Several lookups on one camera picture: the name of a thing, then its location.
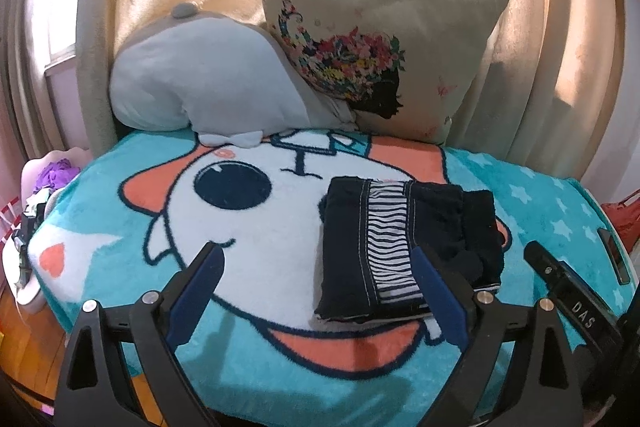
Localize grey bed headboard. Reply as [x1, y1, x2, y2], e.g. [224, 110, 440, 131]
[75, 0, 122, 158]

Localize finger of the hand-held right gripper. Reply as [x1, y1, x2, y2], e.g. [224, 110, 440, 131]
[524, 241, 576, 296]

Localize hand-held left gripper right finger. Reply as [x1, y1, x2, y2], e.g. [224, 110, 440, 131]
[410, 244, 586, 427]

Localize purple cloth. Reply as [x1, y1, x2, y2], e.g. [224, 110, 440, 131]
[34, 158, 81, 190]

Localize dark rectangular device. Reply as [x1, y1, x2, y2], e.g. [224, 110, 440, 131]
[597, 227, 632, 286]

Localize teal printed star blanket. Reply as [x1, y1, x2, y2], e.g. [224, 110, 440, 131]
[27, 127, 631, 427]

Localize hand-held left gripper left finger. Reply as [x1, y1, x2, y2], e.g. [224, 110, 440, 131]
[52, 241, 226, 427]

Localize beige floral butterfly cushion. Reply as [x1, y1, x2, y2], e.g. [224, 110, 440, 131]
[247, 0, 511, 146]

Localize dark pants with striped lining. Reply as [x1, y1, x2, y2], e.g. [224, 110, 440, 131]
[312, 176, 506, 324]

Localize black strap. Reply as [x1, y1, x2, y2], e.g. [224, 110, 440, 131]
[12, 202, 47, 289]

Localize red cloth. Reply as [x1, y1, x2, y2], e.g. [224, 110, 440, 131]
[600, 189, 640, 234]

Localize white side table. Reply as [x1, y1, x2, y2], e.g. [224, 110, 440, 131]
[0, 147, 93, 314]

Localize grey white plush pillow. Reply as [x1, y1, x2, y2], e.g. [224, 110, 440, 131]
[109, 2, 361, 150]

